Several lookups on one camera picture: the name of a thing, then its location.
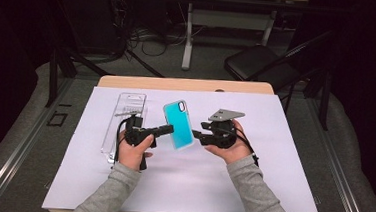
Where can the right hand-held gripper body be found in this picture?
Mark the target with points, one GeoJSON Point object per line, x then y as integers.
{"type": "Point", "coordinates": [222, 135]}

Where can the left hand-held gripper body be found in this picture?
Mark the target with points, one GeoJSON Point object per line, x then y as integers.
{"type": "Point", "coordinates": [135, 132]}

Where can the turquoise and white phone case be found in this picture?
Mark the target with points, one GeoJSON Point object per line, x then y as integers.
{"type": "Point", "coordinates": [178, 125]}

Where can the clear plastic packaging tray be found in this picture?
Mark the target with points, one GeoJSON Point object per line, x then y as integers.
{"type": "Point", "coordinates": [131, 102]}

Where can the person's right hand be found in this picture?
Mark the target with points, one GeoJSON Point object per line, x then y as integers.
{"type": "Point", "coordinates": [236, 152]}

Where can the person's left hand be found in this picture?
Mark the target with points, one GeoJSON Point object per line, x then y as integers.
{"type": "Point", "coordinates": [130, 155]}

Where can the white board sheet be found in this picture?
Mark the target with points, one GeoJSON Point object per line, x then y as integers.
{"type": "Point", "coordinates": [187, 186]}

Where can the black folding chair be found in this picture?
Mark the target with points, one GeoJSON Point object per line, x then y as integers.
{"type": "Point", "coordinates": [256, 62]}

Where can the white-framed desk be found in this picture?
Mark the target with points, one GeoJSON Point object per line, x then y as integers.
{"type": "Point", "coordinates": [187, 46]}

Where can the black metal stand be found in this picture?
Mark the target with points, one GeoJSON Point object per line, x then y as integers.
{"type": "Point", "coordinates": [53, 76]}
{"type": "Point", "coordinates": [325, 102]}

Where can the metal floor rail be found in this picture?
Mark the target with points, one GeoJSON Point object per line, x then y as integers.
{"type": "Point", "coordinates": [11, 162]}
{"type": "Point", "coordinates": [342, 183]}

